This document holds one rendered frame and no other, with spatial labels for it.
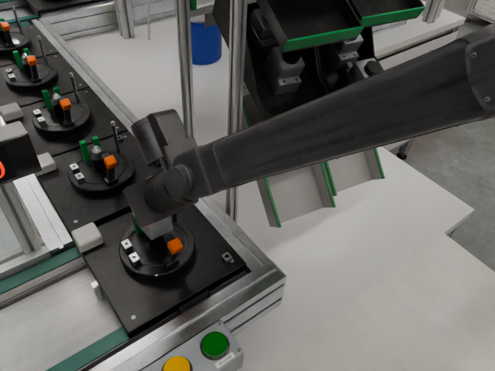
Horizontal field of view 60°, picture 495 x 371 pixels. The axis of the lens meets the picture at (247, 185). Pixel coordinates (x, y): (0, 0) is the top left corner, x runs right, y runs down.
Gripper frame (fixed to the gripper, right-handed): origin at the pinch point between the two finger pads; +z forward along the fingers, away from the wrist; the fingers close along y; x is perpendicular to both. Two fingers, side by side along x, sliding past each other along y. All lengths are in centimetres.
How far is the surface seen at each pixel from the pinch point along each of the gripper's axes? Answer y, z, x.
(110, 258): 7.9, 10.2, 6.0
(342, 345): -21.0, -4.1, 39.3
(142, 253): 3.2, 6.2, 7.5
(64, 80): -7, 52, -45
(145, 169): -8.8, 21.9, -8.5
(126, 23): -44, 80, -71
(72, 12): -28, 84, -81
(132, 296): 8.1, 4.1, 13.3
